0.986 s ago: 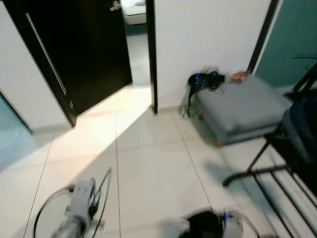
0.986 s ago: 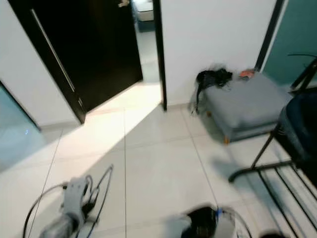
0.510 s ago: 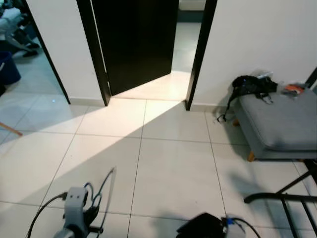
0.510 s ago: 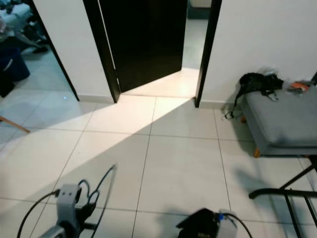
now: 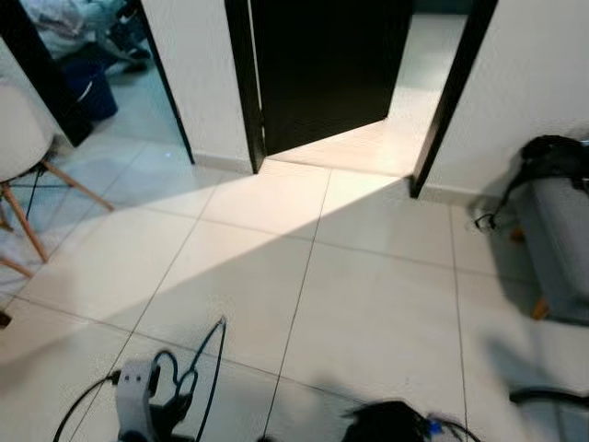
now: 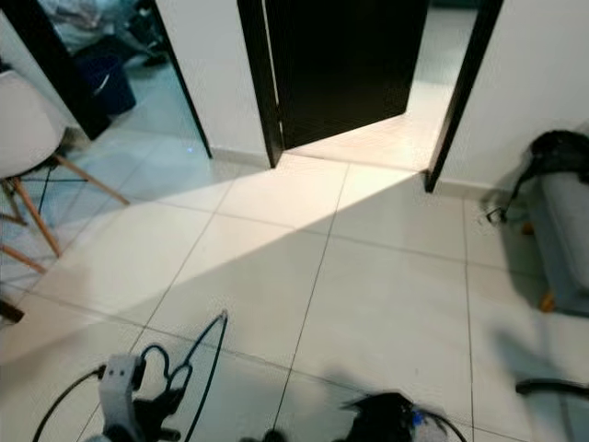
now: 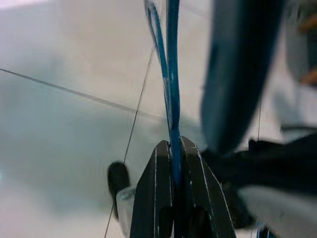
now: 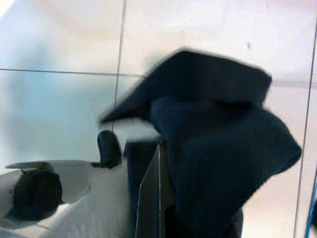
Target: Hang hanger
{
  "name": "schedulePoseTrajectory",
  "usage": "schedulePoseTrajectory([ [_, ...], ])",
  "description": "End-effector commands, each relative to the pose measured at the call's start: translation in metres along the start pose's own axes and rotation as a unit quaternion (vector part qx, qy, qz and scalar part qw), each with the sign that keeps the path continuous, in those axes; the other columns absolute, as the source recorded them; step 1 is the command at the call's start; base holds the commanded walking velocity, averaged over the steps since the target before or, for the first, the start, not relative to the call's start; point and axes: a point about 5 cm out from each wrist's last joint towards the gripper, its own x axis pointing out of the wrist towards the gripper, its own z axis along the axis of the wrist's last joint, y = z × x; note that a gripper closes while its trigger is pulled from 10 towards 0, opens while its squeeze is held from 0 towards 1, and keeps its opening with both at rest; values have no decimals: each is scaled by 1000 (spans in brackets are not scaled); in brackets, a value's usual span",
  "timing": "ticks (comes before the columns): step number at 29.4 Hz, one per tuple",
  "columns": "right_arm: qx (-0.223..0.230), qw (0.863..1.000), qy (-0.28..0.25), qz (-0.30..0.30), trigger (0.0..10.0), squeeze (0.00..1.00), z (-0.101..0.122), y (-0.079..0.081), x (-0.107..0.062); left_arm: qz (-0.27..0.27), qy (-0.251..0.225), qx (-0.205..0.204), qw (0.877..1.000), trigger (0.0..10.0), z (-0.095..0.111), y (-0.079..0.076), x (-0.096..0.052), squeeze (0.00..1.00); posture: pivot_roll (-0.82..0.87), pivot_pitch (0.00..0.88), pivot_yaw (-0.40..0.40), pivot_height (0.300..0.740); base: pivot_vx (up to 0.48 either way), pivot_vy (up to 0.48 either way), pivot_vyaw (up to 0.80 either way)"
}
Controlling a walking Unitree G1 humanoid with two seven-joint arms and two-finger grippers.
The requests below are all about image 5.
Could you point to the white chair wooden legs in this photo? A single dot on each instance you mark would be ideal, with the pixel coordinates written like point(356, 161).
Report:
point(18, 129)

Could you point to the blue bucket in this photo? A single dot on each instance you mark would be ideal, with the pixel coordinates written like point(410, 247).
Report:
point(92, 92)

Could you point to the black door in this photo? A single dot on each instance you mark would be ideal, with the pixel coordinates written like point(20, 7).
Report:
point(322, 64)

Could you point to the pale laundry pile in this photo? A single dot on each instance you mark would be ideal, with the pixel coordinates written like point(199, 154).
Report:
point(64, 23)

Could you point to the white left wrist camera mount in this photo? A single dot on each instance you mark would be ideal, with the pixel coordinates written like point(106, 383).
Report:
point(136, 396)

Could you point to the black door frame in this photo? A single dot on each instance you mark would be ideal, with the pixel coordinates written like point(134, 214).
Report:
point(248, 92)
point(41, 63)

